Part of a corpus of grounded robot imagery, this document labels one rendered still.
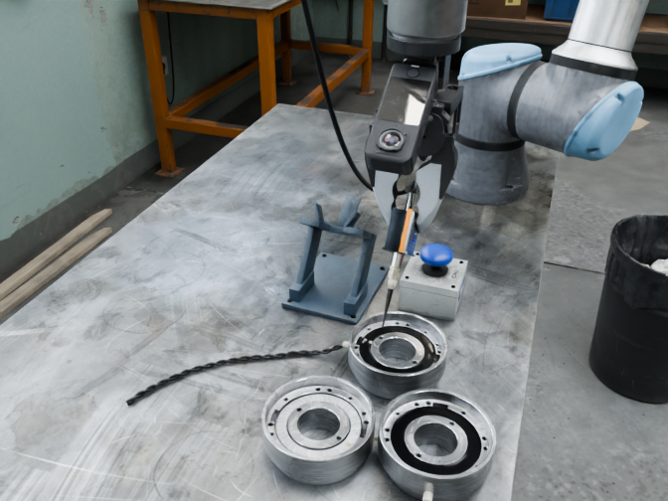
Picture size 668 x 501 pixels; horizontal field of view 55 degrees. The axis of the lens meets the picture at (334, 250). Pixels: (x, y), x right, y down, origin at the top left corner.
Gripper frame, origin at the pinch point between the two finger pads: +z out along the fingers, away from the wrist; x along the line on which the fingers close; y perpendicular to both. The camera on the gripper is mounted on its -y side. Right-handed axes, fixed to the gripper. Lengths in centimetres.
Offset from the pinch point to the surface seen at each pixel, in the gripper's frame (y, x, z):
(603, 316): 96, -33, 73
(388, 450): -23.6, -6.0, 9.0
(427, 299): 1.4, -3.2, 10.7
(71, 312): -14.5, 37.2, 13.0
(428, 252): 3.9, -2.2, 5.7
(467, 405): -15.2, -11.3, 9.4
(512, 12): 333, 32, 45
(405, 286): 1.3, -0.3, 9.5
